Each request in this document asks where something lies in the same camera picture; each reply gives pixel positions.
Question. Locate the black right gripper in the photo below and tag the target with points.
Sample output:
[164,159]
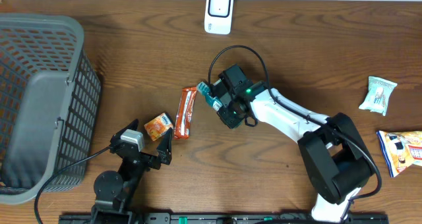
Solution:
[228,122]

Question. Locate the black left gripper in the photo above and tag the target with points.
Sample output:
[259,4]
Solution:
[164,152]

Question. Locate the small orange tissue pack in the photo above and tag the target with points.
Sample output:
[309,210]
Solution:
[158,126]

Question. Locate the teal Listerine mouthwash bottle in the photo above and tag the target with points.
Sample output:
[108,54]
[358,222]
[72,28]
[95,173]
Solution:
[211,100]

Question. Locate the orange red snack bar wrapper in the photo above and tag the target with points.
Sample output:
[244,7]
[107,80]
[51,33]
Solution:
[185,112]

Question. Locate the pale green snack packet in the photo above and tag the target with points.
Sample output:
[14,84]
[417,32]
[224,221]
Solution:
[379,92]

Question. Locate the yellow chips snack bag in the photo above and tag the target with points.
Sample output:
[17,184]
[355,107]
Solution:
[400,150]

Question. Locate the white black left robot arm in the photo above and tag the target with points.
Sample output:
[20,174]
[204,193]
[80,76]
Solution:
[115,189]

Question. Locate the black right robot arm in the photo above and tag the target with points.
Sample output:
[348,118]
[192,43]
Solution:
[337,162]

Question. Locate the white barcode scanner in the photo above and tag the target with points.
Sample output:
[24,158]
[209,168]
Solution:
[218,16]

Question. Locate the grey plastic shopping basket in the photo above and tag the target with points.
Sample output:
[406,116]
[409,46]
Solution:
[50,97]

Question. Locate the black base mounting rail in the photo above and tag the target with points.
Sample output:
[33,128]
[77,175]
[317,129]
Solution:
[167,218]

